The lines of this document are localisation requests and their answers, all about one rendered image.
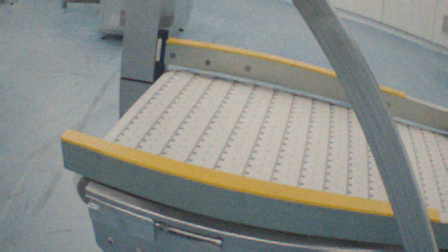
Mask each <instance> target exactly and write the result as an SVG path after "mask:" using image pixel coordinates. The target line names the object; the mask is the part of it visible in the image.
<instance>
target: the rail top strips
mask: <svg viewBox="0 0 448 252"><path fill-rule="evenodd" d="M166 43H170V44H175V45H176V44H180V45H186V46H191V47H202V48H207V49H213V50H218V51H224V52H229V53H234V54H240V55H246V56H251V57H256V58H261V59H266V60H268V61H273V62H278V63H284V64H289V65H290V66H294V67H298V68H304V69H308V70H309V71H313V72H318V73H323V74H325V75H328V76H332V77H336V78H337V76H336V74H335V72H334V71H333V70H329V69H324V68H320V67H319V66H315V65H309V64H305V63H304V62H300V61H294V60H289V59H286V58H284V57H278V56H273V55H268V54H262V53H260V52H257V51H252V50H246V49H241V48H235V47H229V46H224V45H219V44H213V43H208V42H206V43H202V42H196V41H191V40H186V39H184V40H180V39H175V38H169V39H168V40H167V41H166ZM378 85H379V84H378ZM379 88H380V90H381V92H385V93H389V94H392V95H395V96H399V97H402V98H406V96H405V93H404V92H401V91H397V90H394V89H390V88H387V87H386V86H383V85H379ZM60 140H63V141H66V142H69V143H71V144H74V145H76V146H79V147H83V148H86V149H89V150H92V151H95V152H98V153H102V154H106V155H109V156H111V157H113V158H116V159H119V160H123V161H127V162H131V163H133V164H135V165H138V166H142V167H146V168H150V169H155V171H159V172H163V173H167V174H171V175H175V176H180V178H184V179H188V180H192V181H197V182H201V183H205V184H210V185H214V186H219V187H223V188H227V189H231V190H237V191H241V192H245V193H249V194H253V195H257V196H261V197H263V196H266V197H270V198H274V199H278V200H281V199H282V200H286V201H291V202H298V203H302V204H304V203H305V204H309V205H312V206H313V205H317V206H320V207H321V206H324V207H327V208H328V207H330V208H333V209H335V208H337V209H341V210H342V209H344V210H350V211H356V212H362V213H364V212H365V213H371V214H376V215H378V214H380V215H385V216H392V217H394V214H393V212H392V209H391V205H390V202H386V201H384V202H383V201H381V200H379V201H378V200H375V199H374V200H372V199H366V198H360V197H354V196H347V195H344V194H342V195H340V194H336V193H334V194H333V193H330V192H327V191H326V192H322V191H319V190H316V191H315V190H312V189H307V188H300V187H295V186H292V185H290V186H288V185H284V184H279V183H275V182H271V181H269V182H267V181H262V180H258V179H254V178H249V177H244V176H240V175H236V174H231V173H226V172H222V171H218V170H213V169H208V168H204V167H199V166H194V164H190V163H186V162H181V161H176V160H172V159H168V158H164V156H159V155H155V154H151V153H147V152H143V151H139V150H135V148H131V147H127V146H123V145H120V144H116V143H112V142H109V141H105V140H101V139H98V138H95V137H92V136H88V135H85V134H82V133H79V132H75V131H72V130H70V129H67V131H65V132H64V133H63V134H62V135H61V137H60ZM426 210H427V212H428V213H427V214H428V216H429V219H430V221H431V222H432V221H433V222H437V223H438V222H439V223H440V222H441V218H440V217H441V216H440V214H439V213H440V212H439V210H437V209H431V208H427V207H426Z"/></svg>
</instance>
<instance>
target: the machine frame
mask: <svg viewBox="0 0 448 252"><path fill-rule="evenodd" d="M175 9H176V0H127V6H126V14H125V22H124V30H123V40H122V50H121V73H120V77H121V78H120V91H119V121H120V119H121V118H122V117H123V116H124V115H125V114H126V113H127V112H128V111H129V109H130V108H131V107H132V106H133V105H134V104H135V102H136V101H137V100H138V99H139V98H141V97H142V96H143V95H144V94H145V93H146V92H147V91H148V90H149V89H150V88H151V87H152V86H153V82H154V66H155V53H156V49H157V36H158V30H159V29H163V30H169V38H172V26H173V25H172V26H170V27H169V28H166V27H160V22H161V18H162V15H163V14H165V13H167V12H168V13H170V12H172V13H174V11H175Z"/></svg>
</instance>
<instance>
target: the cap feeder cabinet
mask: <svg viewBox="0 0 448 252"><path fill-rule="evenodd" d="M99 5H100V9H99V16H98V29H99V32H100V33H103V36H102V37H101V39H102V40H103V39H105V38H106V37H105V36H104V34H105V33H107V34H114V35H116V34H118V35H121V36H122V35H123V30H124V22H125V14H126V6H127V0H100V4H99ZM191 11H192V0H176V9H175V11H174V24H173V26H172V32H174V31H176V30H177V29H179V28H180V29H179V31H183V30H184V29H182V27H183V26H184V25H186V24H188V21H190V14H191Z"/></svg>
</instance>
